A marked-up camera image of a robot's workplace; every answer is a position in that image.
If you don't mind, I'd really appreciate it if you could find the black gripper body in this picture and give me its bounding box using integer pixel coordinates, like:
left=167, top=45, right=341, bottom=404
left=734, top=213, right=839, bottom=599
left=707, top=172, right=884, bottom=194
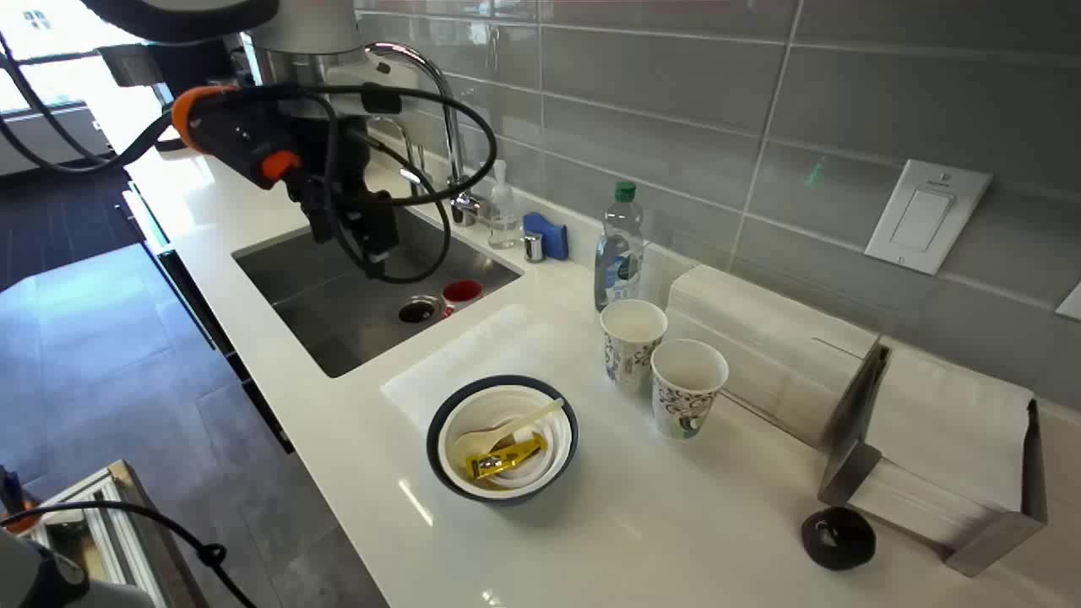
left=292, top=110, right=382, bottom=246

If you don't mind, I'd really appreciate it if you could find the red cup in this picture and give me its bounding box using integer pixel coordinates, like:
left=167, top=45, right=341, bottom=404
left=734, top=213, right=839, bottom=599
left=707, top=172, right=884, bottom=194
left=440, top=277, right=486, bottom=314

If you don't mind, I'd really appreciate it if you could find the patterned white paper cup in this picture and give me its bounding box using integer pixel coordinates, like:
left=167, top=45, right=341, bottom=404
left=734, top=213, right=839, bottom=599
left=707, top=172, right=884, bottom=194
left=649, top=333, right=734, bottom=443
left=595, top=297, right=672, bottom=398

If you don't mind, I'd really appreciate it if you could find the steel kitchen sink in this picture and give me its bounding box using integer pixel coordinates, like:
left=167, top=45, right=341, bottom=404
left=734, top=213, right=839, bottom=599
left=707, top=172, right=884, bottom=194
left=228, top=206, right=522, bottom=383

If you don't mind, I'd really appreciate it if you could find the black sink drain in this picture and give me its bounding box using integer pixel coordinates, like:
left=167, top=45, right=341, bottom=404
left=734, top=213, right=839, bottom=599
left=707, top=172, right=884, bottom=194
left=396, top=293, right=443, bottom=327

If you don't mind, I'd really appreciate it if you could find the clear soap bottle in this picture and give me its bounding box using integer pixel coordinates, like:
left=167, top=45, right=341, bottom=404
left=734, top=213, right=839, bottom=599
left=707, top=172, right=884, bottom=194
left=483, top=156, right=528, bottom=252

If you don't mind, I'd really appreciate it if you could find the blue sponge holder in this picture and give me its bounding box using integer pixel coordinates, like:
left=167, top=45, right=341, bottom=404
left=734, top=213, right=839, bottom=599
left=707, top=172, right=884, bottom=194
left=521, top=208, right=572, bottom=262

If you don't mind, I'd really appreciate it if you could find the white bowl dark rim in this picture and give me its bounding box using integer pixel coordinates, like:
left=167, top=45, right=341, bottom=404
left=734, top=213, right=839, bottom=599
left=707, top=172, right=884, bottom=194
left=421, top=373, right=581, bottom=508

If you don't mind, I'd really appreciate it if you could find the green cap water bottle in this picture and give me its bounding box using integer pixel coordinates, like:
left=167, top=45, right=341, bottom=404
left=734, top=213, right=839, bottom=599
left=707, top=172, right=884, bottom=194
left=591, top=179, right=650, bottom=314

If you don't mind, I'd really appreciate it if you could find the yellow packet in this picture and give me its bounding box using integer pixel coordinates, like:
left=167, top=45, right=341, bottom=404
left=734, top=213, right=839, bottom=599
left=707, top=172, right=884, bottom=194
left=461, top=431, right=551, bottom=487

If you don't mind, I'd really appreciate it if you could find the dark floor mat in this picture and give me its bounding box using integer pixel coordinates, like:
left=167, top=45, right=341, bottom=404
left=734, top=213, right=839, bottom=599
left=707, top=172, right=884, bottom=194
left=0, top=156, right=149, bottom=293

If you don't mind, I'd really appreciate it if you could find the black round object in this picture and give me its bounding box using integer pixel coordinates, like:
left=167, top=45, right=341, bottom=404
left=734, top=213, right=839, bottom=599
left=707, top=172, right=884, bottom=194
left=797, top=503, right=878, bottom=573

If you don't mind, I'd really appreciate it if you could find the black orange wrist camera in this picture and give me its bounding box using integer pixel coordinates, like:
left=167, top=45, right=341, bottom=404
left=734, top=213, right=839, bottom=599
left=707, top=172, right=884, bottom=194
left=164, top=82, right=306, bottom=190

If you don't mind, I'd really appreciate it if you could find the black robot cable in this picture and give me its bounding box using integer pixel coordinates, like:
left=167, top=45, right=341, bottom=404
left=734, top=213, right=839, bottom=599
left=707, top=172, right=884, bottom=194
left=0, top=31, right=500, bottom=288

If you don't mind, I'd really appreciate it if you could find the thin black cable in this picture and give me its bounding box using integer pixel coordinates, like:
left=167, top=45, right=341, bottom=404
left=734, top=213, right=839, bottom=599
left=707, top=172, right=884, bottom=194
left=0, top=501, right=259, bottom=608

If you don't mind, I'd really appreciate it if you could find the white light switch plate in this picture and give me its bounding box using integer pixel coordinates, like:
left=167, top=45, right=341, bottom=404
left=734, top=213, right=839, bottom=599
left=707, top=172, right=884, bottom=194
left=860, top=156, right=995, bottom=277

